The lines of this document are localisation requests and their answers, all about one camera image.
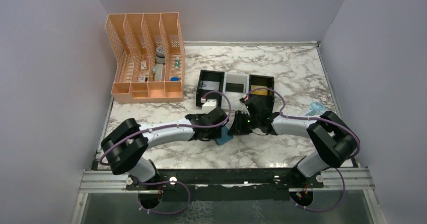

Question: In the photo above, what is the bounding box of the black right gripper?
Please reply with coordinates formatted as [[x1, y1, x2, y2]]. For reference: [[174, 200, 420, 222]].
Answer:
[[229, 110, 260, 134]]

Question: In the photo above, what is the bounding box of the blue card holder wallet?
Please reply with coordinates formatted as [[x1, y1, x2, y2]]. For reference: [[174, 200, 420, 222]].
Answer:
[[215, 126, 233, 146]]

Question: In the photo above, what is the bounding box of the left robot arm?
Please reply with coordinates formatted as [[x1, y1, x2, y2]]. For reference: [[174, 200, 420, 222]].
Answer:
[[101, 107, 229, 189]]

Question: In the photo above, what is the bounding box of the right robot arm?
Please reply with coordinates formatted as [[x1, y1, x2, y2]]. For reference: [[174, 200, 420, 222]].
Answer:
[[228, 97, 360, 187]]

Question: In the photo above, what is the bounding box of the silver card in left tray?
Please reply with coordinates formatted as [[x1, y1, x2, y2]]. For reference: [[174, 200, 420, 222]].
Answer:
[[201, 81, 220, 91]]

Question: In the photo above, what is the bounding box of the black card in middle tray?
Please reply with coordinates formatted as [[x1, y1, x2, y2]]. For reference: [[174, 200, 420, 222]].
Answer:
[[226, 83, 245, 93]]

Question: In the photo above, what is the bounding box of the black left card tray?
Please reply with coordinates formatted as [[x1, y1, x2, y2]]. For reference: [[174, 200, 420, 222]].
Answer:
[[195, 70, 225, 107]]

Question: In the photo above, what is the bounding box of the white middle card tray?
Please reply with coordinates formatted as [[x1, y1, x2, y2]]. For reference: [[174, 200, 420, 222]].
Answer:
[[223, 72, 249, 111]]

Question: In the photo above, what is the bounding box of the gold card in right tray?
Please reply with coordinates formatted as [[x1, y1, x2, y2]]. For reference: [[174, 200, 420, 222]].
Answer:
[[251, 85, 269, 96]]

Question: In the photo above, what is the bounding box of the green white small bottle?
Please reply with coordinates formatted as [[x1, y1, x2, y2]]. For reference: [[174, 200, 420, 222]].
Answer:
[[175, 58, 180, 69]]

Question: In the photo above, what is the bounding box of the light blue tape dispenser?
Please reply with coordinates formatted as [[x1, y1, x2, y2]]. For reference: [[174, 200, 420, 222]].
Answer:
[[303, 102, 327, 116]]

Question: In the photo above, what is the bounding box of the round tin in organizer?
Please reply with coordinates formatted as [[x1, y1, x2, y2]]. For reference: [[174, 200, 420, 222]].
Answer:
[[155, 46, 165, 64]]

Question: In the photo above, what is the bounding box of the white red labelled box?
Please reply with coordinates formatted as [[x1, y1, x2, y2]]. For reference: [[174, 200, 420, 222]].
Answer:
[[137, 75, 147, 82]]

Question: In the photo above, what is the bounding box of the orange plastic desk organizer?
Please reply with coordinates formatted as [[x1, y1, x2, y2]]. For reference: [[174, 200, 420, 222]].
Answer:
[[105, 12, 186, 104]]

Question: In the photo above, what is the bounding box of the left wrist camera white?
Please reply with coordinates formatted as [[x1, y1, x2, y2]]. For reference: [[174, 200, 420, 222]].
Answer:
[[201, 98, 218, 113]]

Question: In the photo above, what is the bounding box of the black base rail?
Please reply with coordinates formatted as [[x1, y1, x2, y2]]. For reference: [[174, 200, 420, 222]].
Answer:
[[126, 167, 324, 194]]

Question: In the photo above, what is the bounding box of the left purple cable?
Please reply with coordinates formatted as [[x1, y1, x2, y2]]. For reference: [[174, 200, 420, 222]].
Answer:
[[98, 91, 232, 216]]

